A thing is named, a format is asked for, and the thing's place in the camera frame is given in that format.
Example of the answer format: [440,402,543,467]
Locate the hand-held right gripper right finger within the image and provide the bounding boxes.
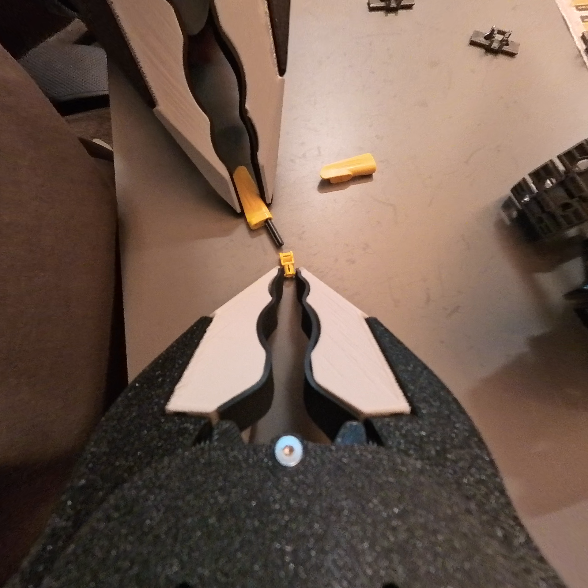
[296,269,411,433]

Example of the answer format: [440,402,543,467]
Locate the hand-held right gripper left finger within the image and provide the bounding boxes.
[165,267,282,430]

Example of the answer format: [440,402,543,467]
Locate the yellow grey sticker sheet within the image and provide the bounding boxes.
[555,0,588,70]

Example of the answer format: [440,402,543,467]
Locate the yellow black toy tracked vehicle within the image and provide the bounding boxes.
[500,139,588,324]

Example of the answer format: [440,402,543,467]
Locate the yellow blade-shaped brick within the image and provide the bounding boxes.
[320,153,377,182]
[233,166,273,230]

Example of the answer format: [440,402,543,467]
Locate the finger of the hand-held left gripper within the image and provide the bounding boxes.
[109,0,243,214]
[210,0,286,205]

